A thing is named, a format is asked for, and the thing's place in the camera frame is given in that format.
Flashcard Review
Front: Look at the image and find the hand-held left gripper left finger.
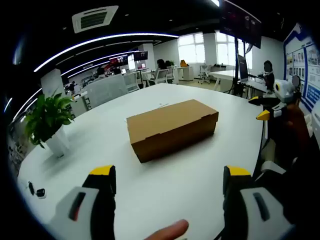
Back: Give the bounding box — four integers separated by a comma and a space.
49, 164, 117, 240

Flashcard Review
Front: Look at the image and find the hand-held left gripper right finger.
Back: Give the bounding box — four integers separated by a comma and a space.
223, 165, 296, 240

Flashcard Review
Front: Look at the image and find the brown cardboard shoe box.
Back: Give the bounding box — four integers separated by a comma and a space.
126, 99, 220, 164

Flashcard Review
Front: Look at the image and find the person's left hand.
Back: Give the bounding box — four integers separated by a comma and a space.
143, 219, 190, 240

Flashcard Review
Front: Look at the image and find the black screen stand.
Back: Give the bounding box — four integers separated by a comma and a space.
231, 37, 245, 97

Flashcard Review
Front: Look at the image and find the desk monitor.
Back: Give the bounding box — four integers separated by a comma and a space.
236, 53, 250, 83

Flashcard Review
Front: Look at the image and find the white office desk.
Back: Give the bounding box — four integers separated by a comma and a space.
208, 69, 268, 94

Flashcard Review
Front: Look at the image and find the white office chair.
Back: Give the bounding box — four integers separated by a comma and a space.
149, 68, 169, 86
199, 64, 213, 85

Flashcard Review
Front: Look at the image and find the white plant pot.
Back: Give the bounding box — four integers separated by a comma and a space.
45, 124, 71, 158

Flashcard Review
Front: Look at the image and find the large dark hanging screen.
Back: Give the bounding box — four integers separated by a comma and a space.
219, 0, 263, 50

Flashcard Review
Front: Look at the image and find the green potted plant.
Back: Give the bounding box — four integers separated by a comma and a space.
24, 92, 76, 150

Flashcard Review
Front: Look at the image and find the white mesh chair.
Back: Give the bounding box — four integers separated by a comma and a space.
86, 74, 129, 109

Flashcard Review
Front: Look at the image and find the ceiling light strip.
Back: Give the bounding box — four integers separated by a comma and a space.
33, 31, 180, 73

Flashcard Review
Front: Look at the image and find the ceiling air conditioner vent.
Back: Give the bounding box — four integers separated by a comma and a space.
71, 5, 119, 34

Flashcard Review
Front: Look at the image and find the blue wall poster board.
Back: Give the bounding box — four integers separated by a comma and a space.
283, 23, 320, 113

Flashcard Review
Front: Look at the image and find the dark wall screen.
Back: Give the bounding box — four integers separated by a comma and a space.
133, 50, 149, 63

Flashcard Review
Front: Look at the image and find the red wall screen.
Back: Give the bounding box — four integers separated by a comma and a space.
109, 56, 130, 70

